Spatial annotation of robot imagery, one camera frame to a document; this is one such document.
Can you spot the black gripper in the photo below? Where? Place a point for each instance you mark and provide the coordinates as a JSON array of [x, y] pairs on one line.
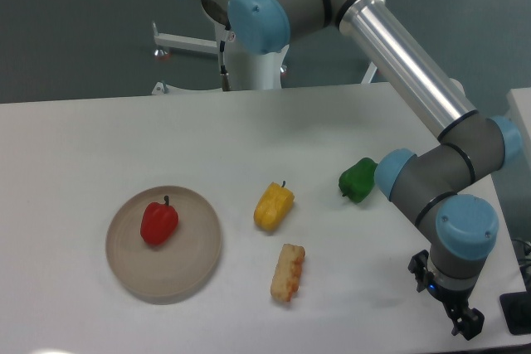
[[452, 293]]

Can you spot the red toy bell pepper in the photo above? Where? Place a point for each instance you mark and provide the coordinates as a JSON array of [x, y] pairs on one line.
[[159, 221]]

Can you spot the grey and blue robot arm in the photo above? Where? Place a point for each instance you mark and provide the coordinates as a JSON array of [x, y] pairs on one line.
[[429, 190]]

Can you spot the green toy bell pepper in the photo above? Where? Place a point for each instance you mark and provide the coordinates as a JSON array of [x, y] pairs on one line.
[[357, 182]]

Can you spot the yellow toy bell pepper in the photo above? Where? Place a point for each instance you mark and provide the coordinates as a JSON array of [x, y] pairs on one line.
[[275, 203]]

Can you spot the beige round plate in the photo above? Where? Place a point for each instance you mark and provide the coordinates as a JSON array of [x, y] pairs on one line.
[[176, 268]]

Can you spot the black box at table edge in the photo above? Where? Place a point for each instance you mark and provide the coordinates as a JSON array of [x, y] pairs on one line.
[[516, 310]]

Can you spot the orange toy corn piece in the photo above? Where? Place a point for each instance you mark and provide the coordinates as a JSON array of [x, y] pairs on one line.
[[288, 270]]

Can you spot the white side table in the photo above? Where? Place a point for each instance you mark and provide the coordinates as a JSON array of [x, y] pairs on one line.
[[520, 111]]

